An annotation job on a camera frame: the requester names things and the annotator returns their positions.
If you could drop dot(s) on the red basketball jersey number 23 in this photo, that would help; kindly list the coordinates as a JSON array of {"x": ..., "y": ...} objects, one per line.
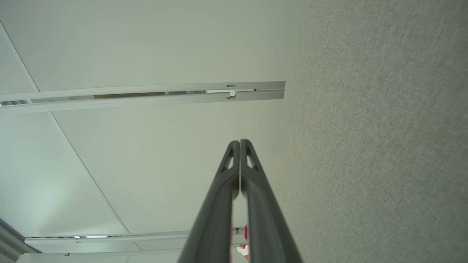
[{"x": 244, "y": 252}]

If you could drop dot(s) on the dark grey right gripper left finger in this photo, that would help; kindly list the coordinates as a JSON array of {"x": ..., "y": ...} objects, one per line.
[{"x": 215, "y": 219}]

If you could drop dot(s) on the grey fabric sofa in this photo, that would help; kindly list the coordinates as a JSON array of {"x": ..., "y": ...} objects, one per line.
[{"x": 384, "y": 138}]

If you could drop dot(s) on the grey aluminium partition rail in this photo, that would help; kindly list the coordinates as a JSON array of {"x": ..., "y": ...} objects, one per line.
[
  {"x": 146, "y": 236},
  {"x": 146, "y": 100}
]

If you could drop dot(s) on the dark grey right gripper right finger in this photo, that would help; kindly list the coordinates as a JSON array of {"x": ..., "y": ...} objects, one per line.
[{"x": 267, "y": 226}]

